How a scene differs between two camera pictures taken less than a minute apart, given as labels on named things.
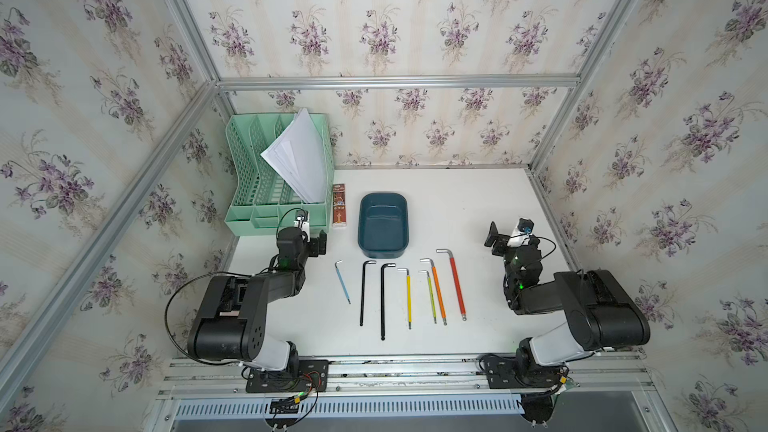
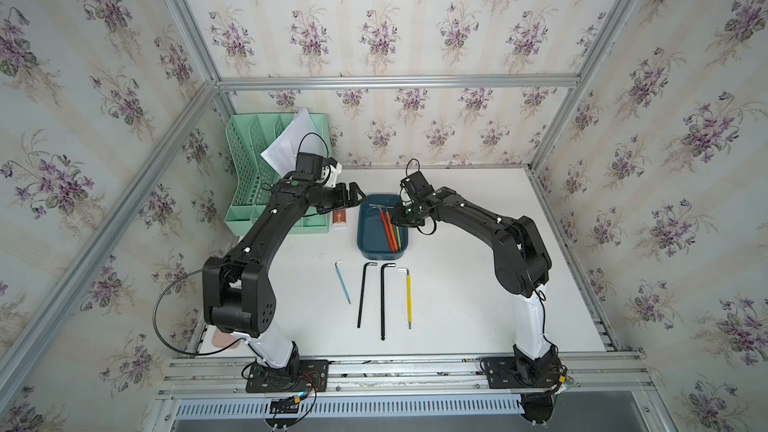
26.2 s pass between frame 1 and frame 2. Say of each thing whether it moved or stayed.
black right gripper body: moved
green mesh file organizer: stayed
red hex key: moved
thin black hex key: stayed
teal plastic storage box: stayed
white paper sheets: stayed
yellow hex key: stayed
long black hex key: stayed
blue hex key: stayed
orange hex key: moved
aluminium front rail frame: stayed
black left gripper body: moved
